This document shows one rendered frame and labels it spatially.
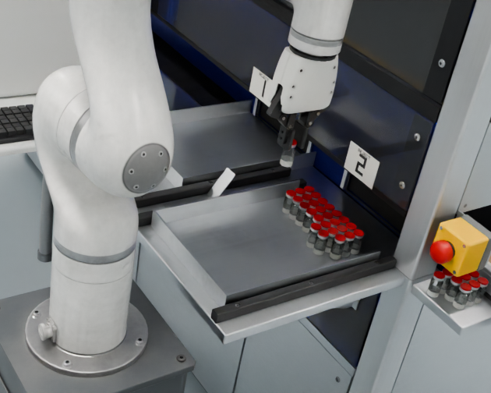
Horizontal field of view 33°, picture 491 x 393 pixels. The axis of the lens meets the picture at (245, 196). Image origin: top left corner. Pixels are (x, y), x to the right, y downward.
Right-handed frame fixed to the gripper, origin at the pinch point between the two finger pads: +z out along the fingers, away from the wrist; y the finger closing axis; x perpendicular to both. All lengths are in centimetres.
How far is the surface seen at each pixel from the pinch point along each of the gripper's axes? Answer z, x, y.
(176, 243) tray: 23.9, -7.3, 14.4
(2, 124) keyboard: 32, -70, 23
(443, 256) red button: 13.8, 22.9, -19.2
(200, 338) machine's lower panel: 90, -44, -24
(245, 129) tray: 25, -43, -24
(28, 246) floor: 113, -128, -8
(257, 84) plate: 11.6, -39.3, -22.2
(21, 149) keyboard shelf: 35, -63, 21
